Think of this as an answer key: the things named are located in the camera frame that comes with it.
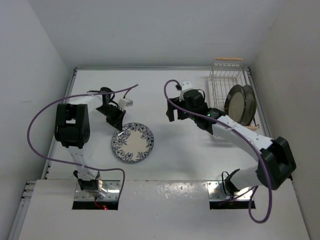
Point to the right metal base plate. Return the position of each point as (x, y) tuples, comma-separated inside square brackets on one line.
[(216, 192)]

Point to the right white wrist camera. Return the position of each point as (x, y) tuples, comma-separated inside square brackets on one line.
[(184, 86)]

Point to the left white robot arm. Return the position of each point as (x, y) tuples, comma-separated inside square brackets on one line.
[(72, 130)]

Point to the metal base plate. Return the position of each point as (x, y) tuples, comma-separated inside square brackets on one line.
[(108, 191), (216, 192)]

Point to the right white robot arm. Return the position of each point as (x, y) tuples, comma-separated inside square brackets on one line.
[(275, 161)]

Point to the blue floral plate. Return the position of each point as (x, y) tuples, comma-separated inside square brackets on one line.
[(134, 143)]

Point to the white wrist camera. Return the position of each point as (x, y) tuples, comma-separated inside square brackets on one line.
[(184, 86), (124, 103)]

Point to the plain dark rim plate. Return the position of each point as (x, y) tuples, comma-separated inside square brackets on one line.
[(250, 106)]

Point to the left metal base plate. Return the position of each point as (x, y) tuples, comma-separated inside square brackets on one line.
[(108, 191)]

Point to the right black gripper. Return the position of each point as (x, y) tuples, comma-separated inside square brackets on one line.
[(170, 113)]

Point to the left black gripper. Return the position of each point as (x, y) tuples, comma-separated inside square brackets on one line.
[(117, 121)]

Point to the striped dark rim plate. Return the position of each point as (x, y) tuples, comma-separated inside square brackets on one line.
[(235, 101)]

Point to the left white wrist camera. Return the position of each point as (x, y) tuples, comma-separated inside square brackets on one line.
[(124, 103)]

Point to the metal wire dish rack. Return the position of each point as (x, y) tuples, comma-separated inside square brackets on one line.
[(225, 73)]

